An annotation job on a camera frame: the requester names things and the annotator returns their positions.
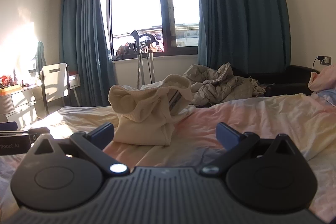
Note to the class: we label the black sofa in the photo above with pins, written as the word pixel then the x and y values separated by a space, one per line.
pixel 288 79

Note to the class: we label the cream knitted cloth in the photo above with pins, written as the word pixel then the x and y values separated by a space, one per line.
pixel 258 87

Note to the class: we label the orange tray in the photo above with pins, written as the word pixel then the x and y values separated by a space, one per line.
pixel 10 90

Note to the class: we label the white desk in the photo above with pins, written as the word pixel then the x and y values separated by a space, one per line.
pixel 26 91

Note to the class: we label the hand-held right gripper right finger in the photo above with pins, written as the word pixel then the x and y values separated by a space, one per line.
pixel 227 136

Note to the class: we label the garment steamer stand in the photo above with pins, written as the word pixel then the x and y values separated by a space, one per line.
pixel 139 66

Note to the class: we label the cream knit garment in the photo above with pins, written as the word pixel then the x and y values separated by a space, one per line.
pixel 141 119

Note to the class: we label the green cloth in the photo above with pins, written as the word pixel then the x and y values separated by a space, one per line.
pixel 40 53

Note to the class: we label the dark framed window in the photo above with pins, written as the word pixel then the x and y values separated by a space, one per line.
pixel 164 3

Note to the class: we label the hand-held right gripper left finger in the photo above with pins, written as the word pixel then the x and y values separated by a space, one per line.
pixel 101 134

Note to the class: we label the wall socket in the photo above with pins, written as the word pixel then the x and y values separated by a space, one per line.
pixel 326 60

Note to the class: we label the teal curtain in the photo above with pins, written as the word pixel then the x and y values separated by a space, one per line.
pixel 236 3
pixel 81 29

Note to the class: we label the white ribbed round container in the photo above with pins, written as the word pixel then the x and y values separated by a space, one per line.
pixel 6 104

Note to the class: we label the grey quilted jacket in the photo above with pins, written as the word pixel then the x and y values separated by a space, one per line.
pixel 220 87

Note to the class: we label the pink pillow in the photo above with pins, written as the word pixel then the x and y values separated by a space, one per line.
pixel 323 79

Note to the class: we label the white chair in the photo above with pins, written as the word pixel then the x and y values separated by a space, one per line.
pixel 53 82

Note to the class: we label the red flower decoration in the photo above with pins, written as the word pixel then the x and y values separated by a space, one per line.
pixel 8 81

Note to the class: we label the pastel bed sheet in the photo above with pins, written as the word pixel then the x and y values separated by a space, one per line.
pixel 262 119

